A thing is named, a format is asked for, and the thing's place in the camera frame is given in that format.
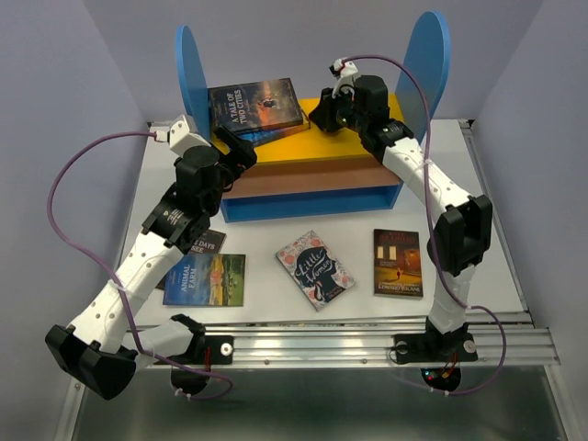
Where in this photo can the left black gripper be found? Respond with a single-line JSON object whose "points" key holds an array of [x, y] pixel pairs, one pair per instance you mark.
{"points": [[241, 158]]}

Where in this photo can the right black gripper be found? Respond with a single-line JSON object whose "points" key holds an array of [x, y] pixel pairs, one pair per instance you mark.
{"points": [[322, 114]]}

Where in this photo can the Jane Eyre blue book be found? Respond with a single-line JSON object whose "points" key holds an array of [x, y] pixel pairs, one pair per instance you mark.
{"points": [[263, 137]]}

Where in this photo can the A Tale of Two Cities book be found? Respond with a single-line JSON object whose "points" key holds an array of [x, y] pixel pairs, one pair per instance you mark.
{"points": [[257, 106]]}

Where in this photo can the Little Women book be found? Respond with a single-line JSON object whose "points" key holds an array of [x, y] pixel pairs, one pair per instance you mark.
{"points": [[311, 264]]}

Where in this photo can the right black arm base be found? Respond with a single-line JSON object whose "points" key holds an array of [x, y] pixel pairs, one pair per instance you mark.
{"points": [[439, 356]]}

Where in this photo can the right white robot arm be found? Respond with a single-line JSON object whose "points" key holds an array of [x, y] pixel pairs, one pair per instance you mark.
{"points": [[460, 225]]}

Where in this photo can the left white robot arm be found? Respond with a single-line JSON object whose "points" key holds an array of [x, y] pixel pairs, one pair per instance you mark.
{"points": [[102, 347]]}

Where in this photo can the blue and yellow wooden bookshelf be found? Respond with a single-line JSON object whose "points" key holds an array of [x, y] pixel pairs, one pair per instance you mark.
{"points": [[313, 173]]}

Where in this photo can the dark Days to See book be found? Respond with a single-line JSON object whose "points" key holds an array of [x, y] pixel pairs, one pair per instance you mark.
{"points": [[206, 243]]}

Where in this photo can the Animal Farm book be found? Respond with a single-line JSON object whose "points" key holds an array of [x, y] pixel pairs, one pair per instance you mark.
{"points": [[206, 280]]}

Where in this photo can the Edward Rulane brown book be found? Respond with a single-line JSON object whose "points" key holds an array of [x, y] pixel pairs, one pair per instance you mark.
{"points": [[397, 264]]}

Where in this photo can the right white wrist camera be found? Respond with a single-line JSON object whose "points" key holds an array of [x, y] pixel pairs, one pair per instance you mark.
{"points": [[345, 73]]}

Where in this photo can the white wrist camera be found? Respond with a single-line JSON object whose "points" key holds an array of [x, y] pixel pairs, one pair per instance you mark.
{"points": [[345, 73], [181, 136]]}

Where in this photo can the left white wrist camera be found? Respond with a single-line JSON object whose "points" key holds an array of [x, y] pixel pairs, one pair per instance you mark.
{"points": [[181, 136]]}

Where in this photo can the aluminium rail frame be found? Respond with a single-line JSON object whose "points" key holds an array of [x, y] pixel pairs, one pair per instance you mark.
{"points": [[277, 327]]}

